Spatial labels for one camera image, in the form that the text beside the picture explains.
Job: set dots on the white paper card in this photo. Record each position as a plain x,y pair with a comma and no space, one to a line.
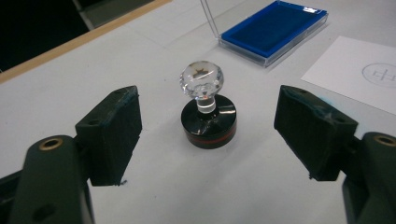
339,71

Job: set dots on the blue ink pad clear case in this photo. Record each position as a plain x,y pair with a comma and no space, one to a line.
271,31

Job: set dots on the large white table cover sheet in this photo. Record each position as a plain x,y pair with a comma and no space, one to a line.
186,186

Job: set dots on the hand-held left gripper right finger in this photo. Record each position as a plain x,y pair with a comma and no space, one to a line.
314,137

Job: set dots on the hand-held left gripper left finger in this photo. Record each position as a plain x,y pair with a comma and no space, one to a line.
109,140

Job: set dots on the crystal knob stamp black base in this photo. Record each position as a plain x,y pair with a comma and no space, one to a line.
208,123

